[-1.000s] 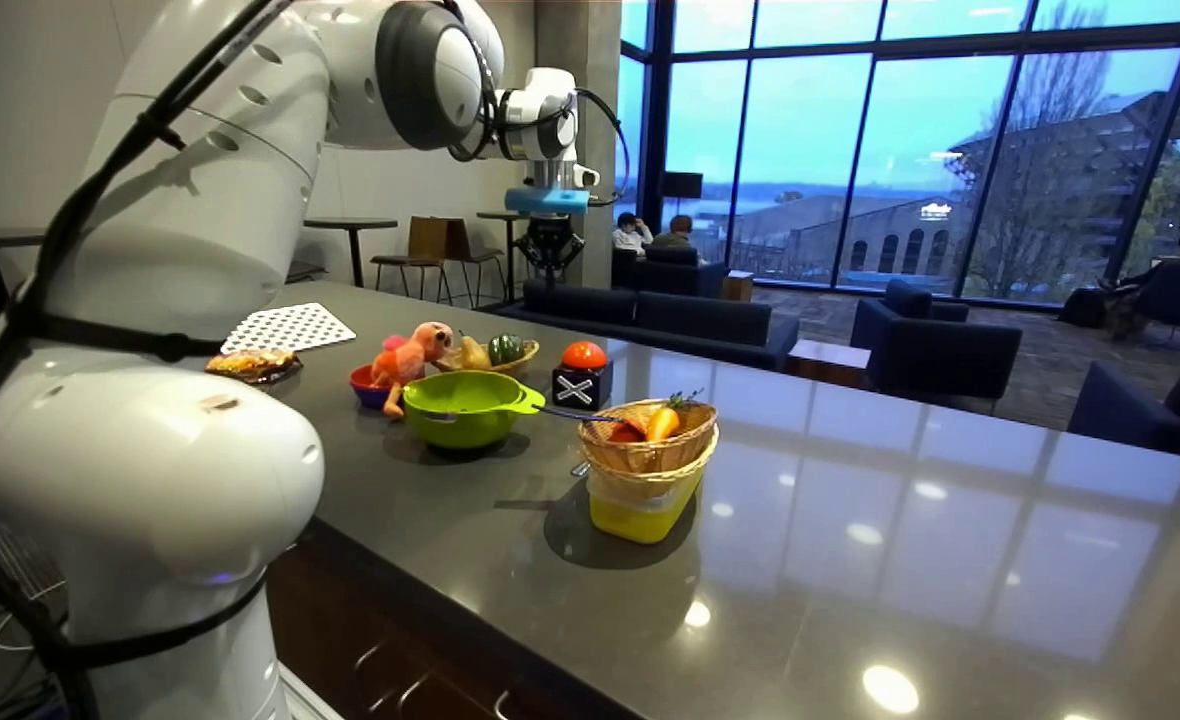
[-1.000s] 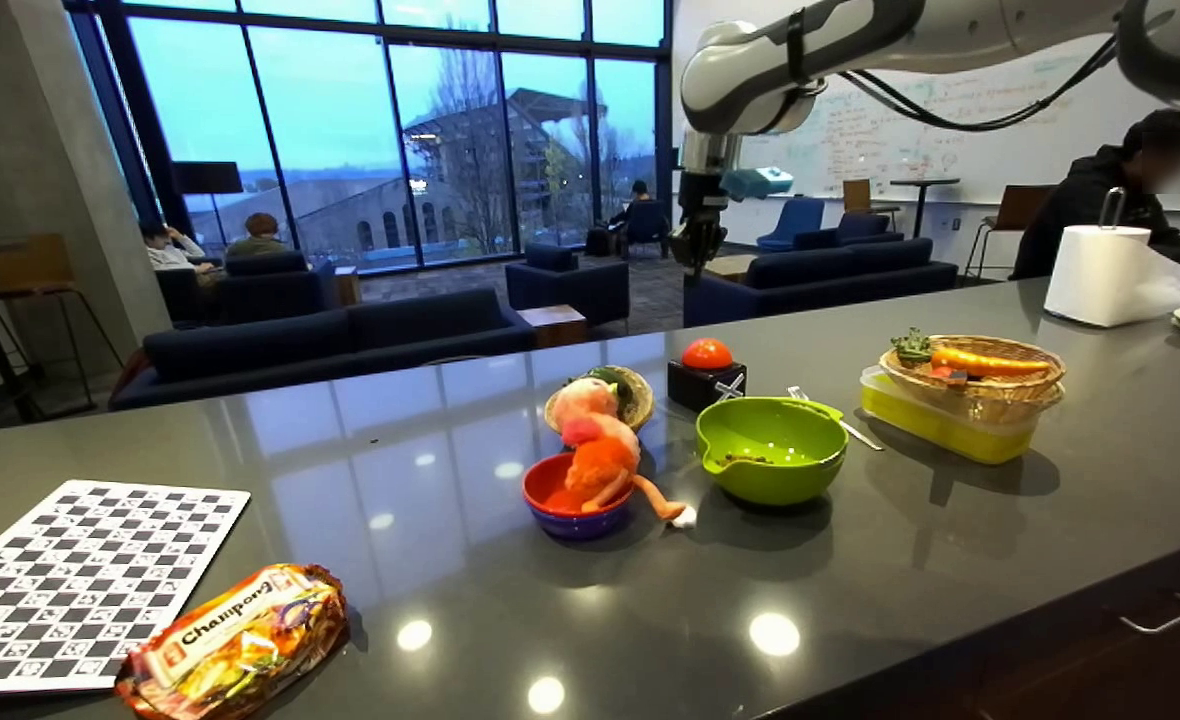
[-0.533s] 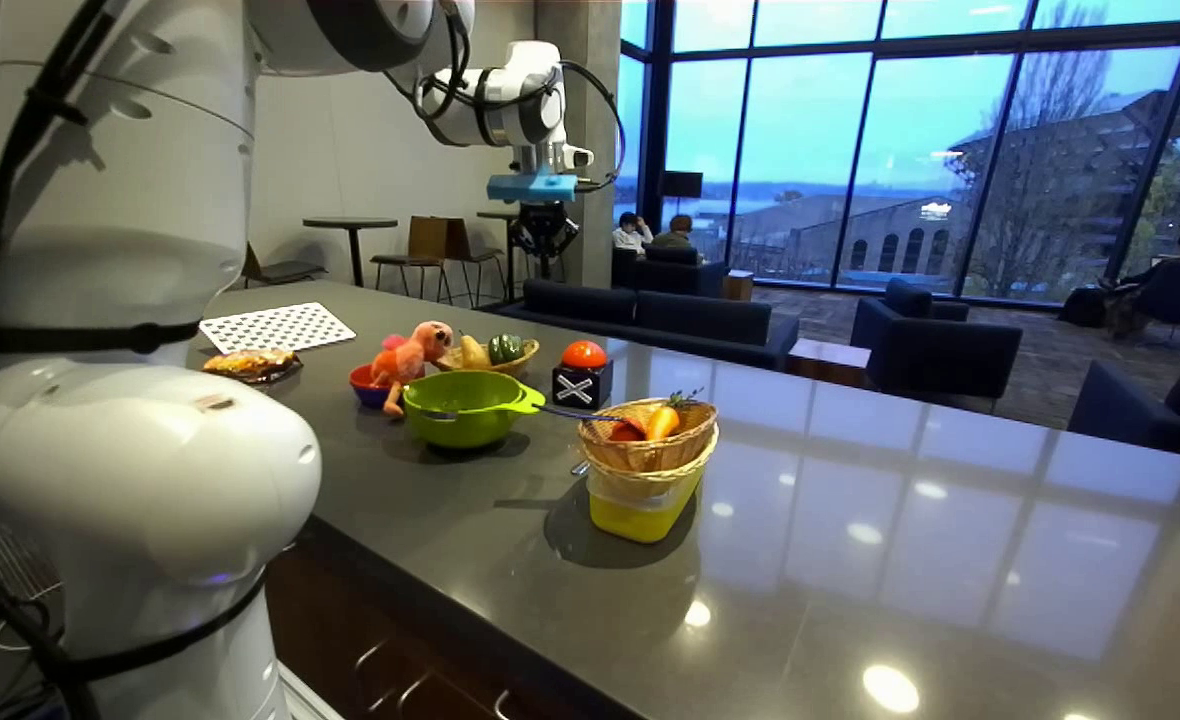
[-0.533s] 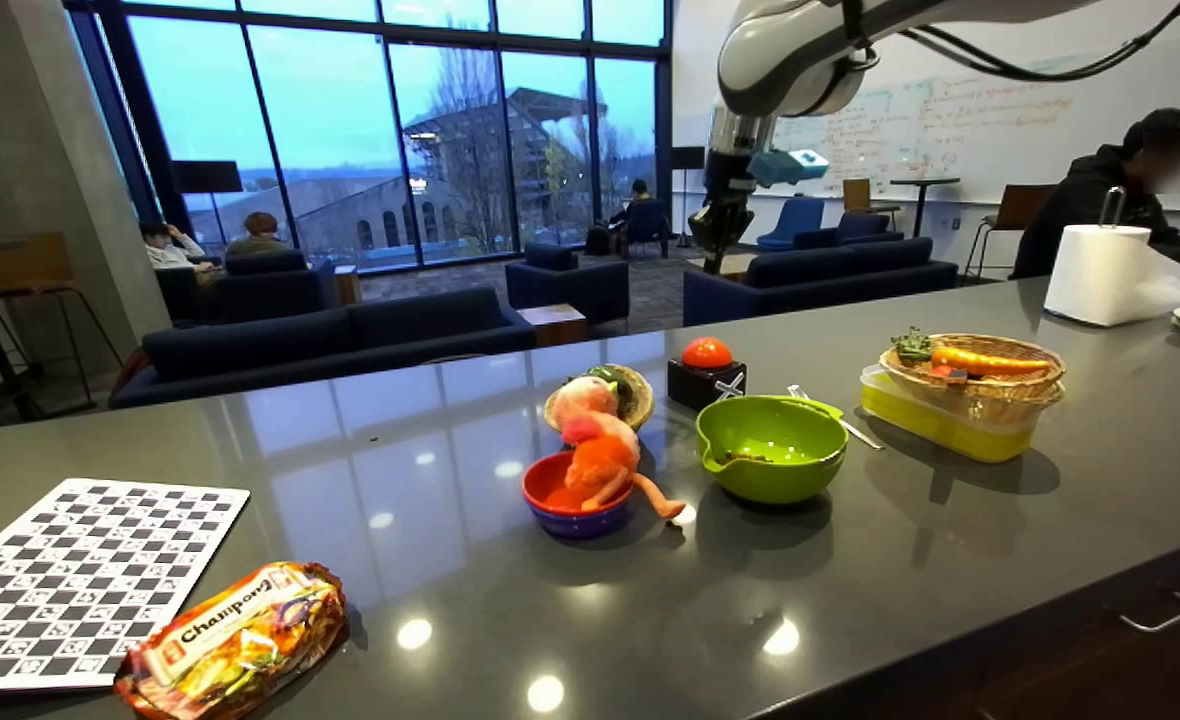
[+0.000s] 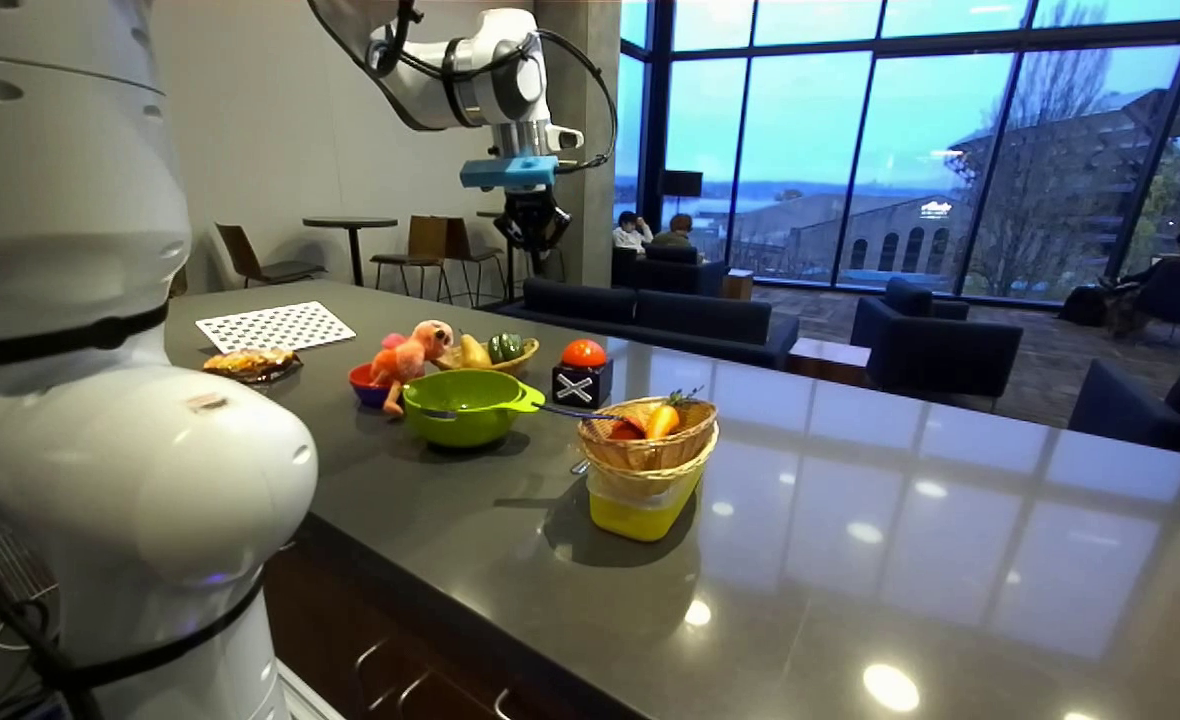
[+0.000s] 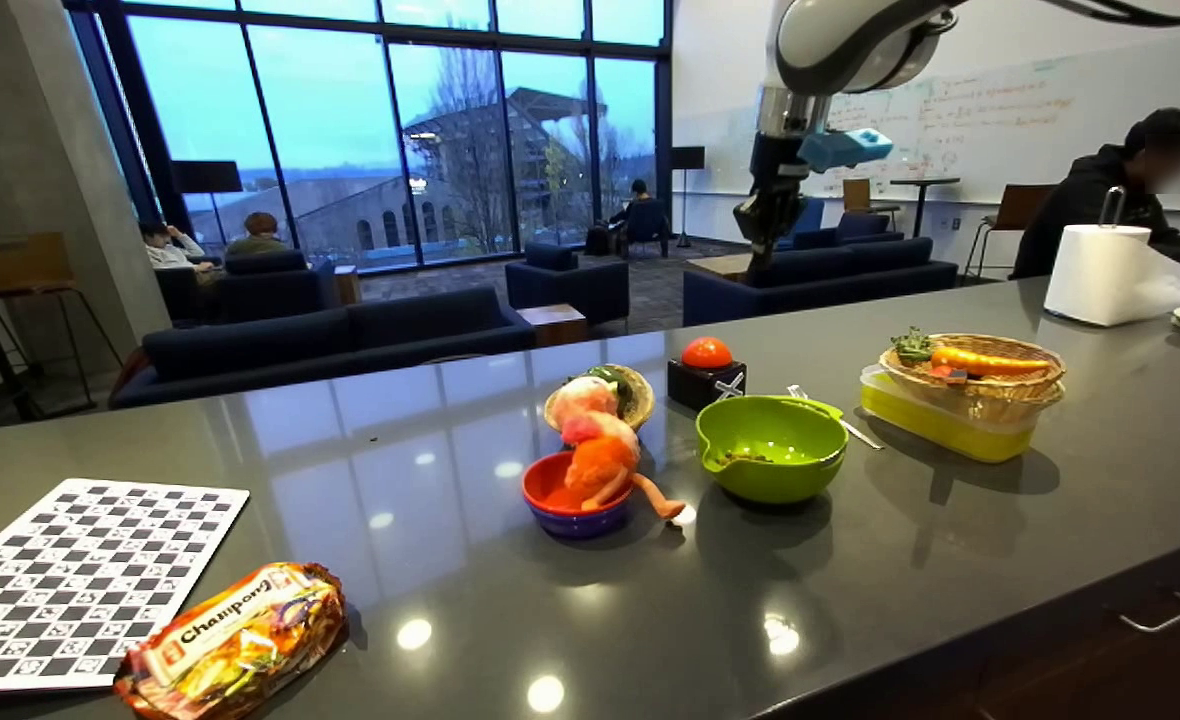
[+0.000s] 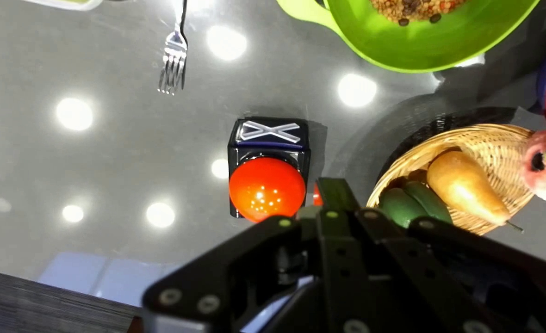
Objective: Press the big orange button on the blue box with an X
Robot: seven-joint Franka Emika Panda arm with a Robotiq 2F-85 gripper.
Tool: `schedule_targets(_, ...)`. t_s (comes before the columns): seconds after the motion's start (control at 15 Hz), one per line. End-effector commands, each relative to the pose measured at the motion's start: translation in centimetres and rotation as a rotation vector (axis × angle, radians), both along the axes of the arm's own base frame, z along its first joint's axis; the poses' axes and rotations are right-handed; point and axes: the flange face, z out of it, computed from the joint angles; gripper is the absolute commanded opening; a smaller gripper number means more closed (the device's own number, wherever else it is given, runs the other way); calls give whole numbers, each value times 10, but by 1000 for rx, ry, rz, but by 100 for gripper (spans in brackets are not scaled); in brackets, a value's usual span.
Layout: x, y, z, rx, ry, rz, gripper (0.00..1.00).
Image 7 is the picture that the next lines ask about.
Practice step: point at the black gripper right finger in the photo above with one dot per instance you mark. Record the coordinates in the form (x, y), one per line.
(421, 277)

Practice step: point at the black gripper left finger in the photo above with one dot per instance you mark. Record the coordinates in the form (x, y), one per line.
(255, 270)

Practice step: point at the green toy pepper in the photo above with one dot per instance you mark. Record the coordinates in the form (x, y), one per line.
(414, 205)

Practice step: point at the yellow toy pear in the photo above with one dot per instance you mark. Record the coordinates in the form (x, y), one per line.
(467, 185)

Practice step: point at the small wicker basket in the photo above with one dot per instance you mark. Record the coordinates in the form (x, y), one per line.
(497, 149)

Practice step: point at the silver fork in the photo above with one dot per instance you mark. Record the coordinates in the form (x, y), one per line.
(173, 57)

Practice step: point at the green plastic bowl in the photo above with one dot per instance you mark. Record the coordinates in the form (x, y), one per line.
(408, 46)

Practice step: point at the brown crumbly food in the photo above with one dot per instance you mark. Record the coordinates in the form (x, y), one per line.
(417, 7)

